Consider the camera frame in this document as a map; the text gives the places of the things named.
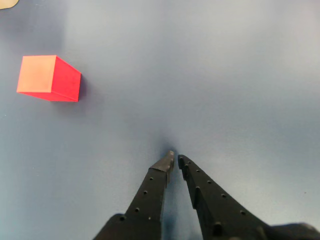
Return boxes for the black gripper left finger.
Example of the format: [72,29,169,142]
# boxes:
[92,150,175,240]

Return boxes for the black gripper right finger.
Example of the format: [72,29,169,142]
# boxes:
[177,154,276,240]

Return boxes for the red cube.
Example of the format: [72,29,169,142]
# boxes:
[16,54,82,103]

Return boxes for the beige rounded box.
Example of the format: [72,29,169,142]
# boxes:
[0,0,20,10]

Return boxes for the dark blue table mat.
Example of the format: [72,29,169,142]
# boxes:
[0,0,320,240]

